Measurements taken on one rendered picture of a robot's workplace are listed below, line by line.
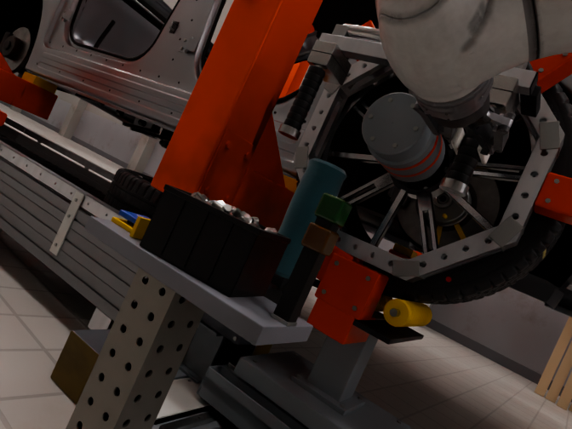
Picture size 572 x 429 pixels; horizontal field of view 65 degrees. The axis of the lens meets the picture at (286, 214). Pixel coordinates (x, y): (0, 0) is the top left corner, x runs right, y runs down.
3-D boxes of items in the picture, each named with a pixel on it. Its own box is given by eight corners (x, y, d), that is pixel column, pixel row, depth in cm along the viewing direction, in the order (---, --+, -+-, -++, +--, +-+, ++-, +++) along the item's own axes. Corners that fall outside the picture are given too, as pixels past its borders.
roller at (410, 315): (428, 329, 115) (437, 309, 115) (400, 332, 90) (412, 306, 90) (408, 319, 118) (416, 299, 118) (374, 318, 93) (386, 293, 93)
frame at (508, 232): (485, 317, 90) (597, 73, 90) (482, 317, 85) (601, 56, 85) (277, 220, 118) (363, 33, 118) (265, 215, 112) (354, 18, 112)
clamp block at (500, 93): (508, 128, 78) (521, 100, 78) (506, 106, 70) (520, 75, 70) (479, 120, 80) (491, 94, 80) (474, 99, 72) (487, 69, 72)
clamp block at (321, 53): (342, 87, 95) (352, 64, 95) (326, 65, 87) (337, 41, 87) (323, 82, 98) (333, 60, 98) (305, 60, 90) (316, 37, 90)
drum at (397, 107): (431, 194, 101) (458, 138, 101) (410, 166, 82) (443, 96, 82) (376, 174, 108) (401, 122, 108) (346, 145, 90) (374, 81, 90)
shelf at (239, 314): (306, 341, 76) (314, 325, 76) (254, 346, 61) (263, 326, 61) (149, 243, 98) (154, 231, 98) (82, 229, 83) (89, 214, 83)
